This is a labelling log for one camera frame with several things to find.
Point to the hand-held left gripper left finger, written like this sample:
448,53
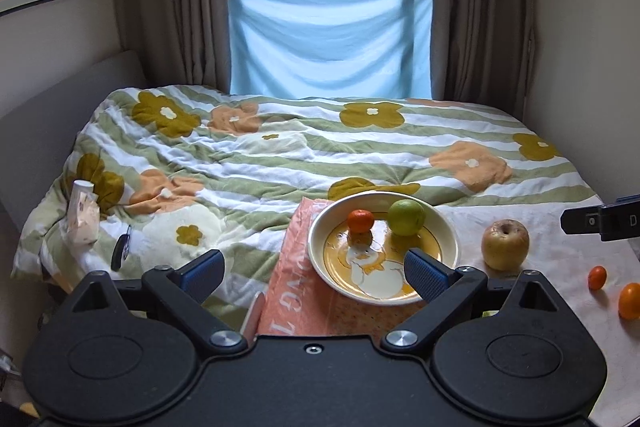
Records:
202,274

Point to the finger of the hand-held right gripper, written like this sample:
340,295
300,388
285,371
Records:
582,220

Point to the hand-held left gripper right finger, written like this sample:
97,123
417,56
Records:
425,277

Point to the yellow apple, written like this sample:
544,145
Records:
505,246

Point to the large orange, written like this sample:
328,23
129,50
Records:
631,302

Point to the cream yellow bowl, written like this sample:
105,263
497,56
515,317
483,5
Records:
336,254

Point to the small reddish kumquat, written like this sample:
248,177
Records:
597,278

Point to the green apple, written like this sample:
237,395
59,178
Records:
407,217

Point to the small tangerine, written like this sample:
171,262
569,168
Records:
360,221

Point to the black key fob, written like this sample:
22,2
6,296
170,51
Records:
120,252

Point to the pink printed cloth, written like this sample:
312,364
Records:
295,287

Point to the pale bed sheet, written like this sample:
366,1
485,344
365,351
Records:
550,332

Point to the floral striped blanket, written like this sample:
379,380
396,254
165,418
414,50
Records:
280,167

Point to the grey headboard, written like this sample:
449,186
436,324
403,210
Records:
55,107

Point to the light blue window cloth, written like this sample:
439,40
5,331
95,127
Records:
330,42

